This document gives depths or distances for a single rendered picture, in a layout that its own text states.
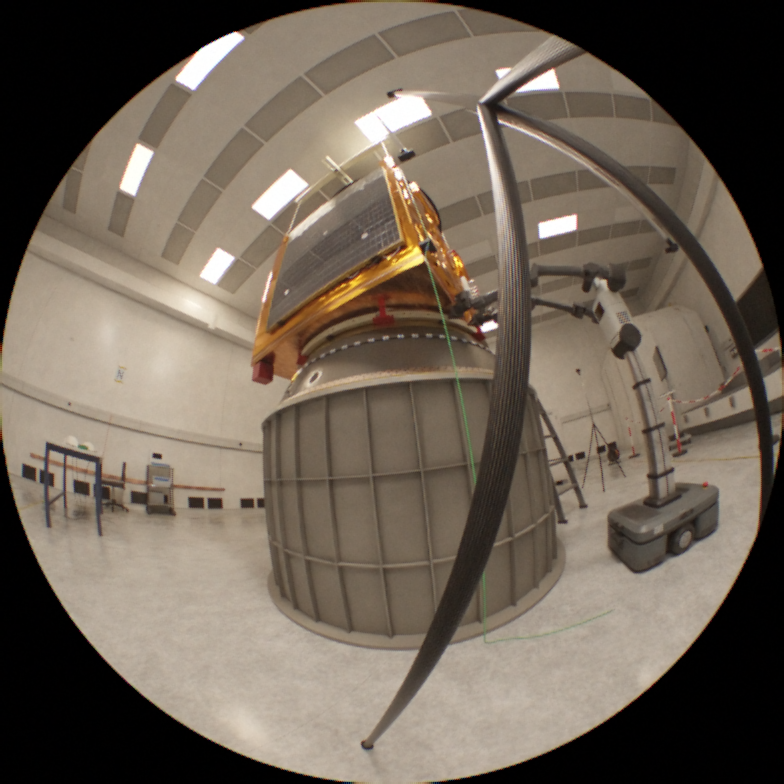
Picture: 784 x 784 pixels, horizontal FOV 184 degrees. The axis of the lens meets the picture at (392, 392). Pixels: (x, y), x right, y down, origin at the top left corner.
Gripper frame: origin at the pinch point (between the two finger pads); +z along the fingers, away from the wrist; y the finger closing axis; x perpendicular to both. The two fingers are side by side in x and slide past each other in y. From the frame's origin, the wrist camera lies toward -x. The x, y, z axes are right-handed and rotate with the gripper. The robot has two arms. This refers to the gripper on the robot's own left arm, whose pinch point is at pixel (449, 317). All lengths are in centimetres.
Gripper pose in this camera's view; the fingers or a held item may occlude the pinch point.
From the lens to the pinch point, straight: 162.1
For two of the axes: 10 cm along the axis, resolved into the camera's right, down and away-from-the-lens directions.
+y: -9.1, -0.5, -4.2
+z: -4.2, 1.8, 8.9
